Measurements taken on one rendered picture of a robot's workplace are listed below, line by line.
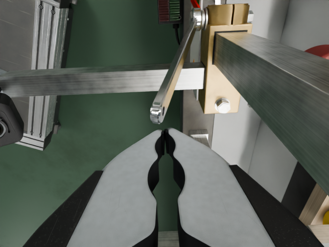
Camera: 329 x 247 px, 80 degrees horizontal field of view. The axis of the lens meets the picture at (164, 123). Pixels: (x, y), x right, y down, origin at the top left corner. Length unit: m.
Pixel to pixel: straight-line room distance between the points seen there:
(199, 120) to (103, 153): 1.11
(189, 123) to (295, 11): 0.32
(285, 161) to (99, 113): 1.07
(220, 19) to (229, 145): 0.47
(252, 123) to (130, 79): 0.45
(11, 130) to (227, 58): 0.22
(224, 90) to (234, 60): 0.10
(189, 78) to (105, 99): 1.03
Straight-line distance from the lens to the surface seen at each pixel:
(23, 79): 0.33
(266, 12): 0.55
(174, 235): 0.37
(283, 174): 0.57
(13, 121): 0.23
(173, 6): 0.42
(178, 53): 0.17
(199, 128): 0.51
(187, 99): 0.46
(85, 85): 0.30
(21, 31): 1.09
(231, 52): 0.20
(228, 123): 0.62
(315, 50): 0.29
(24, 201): 2.18
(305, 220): 0.52
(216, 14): 0.26
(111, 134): 1.40
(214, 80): 0.27
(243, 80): 0.17
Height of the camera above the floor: 1.12
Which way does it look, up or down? 59 degrees down
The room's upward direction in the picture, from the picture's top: 179 degrees clockwise
